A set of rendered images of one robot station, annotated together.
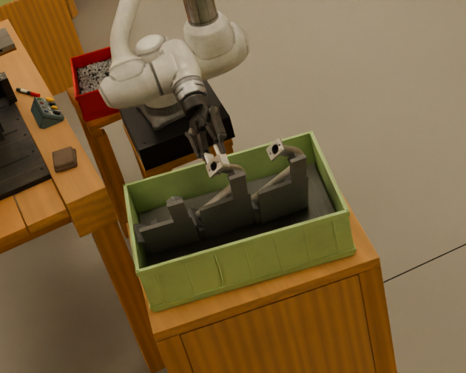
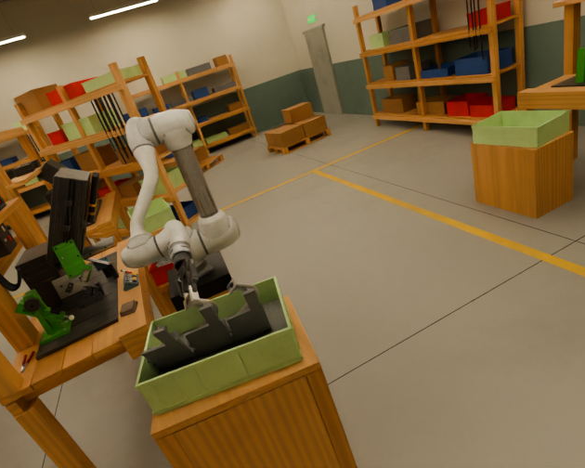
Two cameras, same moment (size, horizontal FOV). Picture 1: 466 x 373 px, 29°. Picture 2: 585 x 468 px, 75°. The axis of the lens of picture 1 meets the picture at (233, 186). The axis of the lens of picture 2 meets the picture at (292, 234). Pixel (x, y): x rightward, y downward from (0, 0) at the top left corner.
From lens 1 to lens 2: 1.09 m
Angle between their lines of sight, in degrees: 13
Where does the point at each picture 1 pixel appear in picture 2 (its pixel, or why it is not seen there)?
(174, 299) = (170, 404)
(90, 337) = not seen: hidden behind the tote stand
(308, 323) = (273, 415)
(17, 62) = not seen: hidden behind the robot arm
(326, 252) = (280, 360)
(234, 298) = (214, 401)
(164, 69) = (162, 239)
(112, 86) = (126, 253)
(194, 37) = (202, 225)
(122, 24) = (136, 213)
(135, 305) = not seen: hidden behind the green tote
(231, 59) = (228, 237)
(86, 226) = (136, 351)
